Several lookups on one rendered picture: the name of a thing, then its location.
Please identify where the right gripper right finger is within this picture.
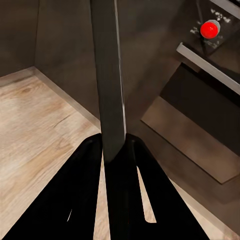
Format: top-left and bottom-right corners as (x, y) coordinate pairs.
(125, 133), (210, 240)

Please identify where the poster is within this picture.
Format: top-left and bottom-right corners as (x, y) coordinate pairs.
(90, 0), (129, 240)

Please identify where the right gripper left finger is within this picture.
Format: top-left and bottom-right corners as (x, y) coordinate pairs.
(2, 133), (103, 240)

